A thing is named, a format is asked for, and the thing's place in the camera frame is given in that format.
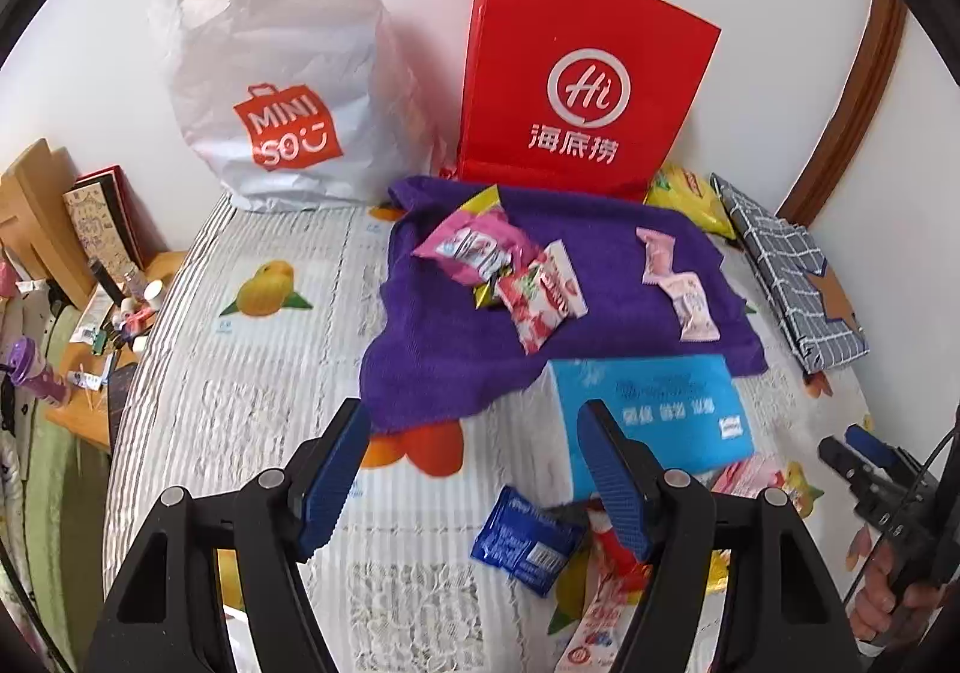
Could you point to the checkered folded cloth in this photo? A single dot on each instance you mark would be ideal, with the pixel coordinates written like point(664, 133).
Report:
point(780, 268)

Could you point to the brown wooden door frame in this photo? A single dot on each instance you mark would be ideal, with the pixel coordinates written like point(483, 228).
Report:
point(862, 118)

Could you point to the large pink snack packet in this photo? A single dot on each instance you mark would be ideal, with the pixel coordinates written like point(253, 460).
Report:
point(457, 242)

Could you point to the purple towel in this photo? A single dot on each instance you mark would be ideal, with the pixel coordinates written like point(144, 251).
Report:
point(450, 343)

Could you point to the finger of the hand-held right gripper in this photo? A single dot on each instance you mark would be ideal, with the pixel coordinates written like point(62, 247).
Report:
point(847, 467)
point(874, 446)

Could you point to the white capped small bottle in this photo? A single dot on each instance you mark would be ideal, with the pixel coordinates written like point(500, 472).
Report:
point(154, 292)

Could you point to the white cosmetic tube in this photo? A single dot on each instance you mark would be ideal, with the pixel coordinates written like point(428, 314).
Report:
point(95, 307)

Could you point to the blue tissue pack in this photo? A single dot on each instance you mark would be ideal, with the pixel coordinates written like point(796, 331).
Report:
point(660, 403)

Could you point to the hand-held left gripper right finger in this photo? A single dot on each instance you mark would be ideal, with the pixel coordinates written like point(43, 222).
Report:
point(611, 485)

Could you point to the small white ointment tube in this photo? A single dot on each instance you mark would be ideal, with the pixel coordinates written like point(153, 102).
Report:
point(85, 379)

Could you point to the person's right hand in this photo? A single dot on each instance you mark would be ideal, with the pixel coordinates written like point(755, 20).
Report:
point(877, 605)

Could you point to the fruit print tablecloth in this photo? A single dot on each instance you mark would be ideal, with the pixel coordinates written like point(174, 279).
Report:
point(262, 380)

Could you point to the black phone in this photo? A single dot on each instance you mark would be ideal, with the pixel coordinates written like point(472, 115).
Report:
point(124, 403)

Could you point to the wooden nightstand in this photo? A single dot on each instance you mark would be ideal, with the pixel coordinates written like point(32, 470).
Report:
point(82, 418)

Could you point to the patterned beige book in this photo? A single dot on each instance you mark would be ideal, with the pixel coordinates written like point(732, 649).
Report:
point(94, 230)

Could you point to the small blue snack packet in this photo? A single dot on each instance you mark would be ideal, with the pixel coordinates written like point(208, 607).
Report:
point(525, 542)

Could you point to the white plastic shopping bag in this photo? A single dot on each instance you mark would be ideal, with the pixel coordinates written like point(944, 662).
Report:
point(300, 43)

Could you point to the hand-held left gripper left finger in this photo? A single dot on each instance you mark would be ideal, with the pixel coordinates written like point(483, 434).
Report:
point(337, 485)

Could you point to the red book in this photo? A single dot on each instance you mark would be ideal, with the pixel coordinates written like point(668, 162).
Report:
point(139, 215)

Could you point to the wooden bed headboard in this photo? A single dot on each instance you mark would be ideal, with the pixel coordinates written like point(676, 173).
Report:
point(45, 208)

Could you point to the yellow chip bag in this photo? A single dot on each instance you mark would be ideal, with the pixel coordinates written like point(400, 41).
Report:
point(686, 201)

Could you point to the red snack packet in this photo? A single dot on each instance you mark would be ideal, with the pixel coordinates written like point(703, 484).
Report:
point(619, 572)

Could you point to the black cosmetic tube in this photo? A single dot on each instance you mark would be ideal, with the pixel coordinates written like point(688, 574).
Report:
point(105, 279)

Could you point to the purple drink bottle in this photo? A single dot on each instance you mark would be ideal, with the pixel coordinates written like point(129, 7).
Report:
point(37, 377)

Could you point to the long pink white snack packet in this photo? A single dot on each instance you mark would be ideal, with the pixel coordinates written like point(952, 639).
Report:
point(592, 632)

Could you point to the red paper bag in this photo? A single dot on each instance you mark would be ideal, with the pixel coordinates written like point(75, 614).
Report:
point(570, 43)

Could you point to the yellow snack packet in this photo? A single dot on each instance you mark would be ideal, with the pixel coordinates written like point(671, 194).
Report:
point(574, 594)

